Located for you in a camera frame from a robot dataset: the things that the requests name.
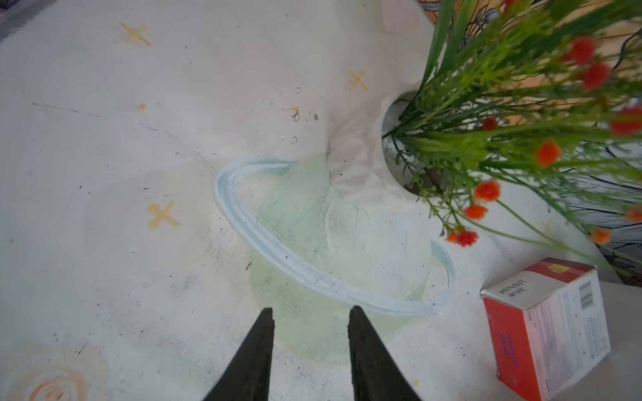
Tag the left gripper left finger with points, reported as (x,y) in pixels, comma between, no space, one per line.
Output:
(247,377)

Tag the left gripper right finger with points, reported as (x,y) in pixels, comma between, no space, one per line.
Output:
(375,375)

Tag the red white small carton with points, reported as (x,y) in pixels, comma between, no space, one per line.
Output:
(548,327)

